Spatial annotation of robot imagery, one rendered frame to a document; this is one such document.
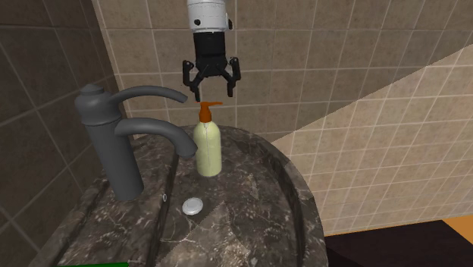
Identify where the white drain plug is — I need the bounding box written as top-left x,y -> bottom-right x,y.
181,196 -> 205,216

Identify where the dark marble sink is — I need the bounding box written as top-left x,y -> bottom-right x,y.
28,124 -> 330,267

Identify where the grey faucet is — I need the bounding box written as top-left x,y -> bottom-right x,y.
74,83 -> 199,202

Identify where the pale soap bottle, orange pump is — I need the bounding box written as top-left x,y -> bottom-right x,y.
193,100 -> 224,178

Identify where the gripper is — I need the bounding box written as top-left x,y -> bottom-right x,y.
181,31 -> 243,103

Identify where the green flat object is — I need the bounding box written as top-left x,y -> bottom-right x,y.
55,261 -> 130,267

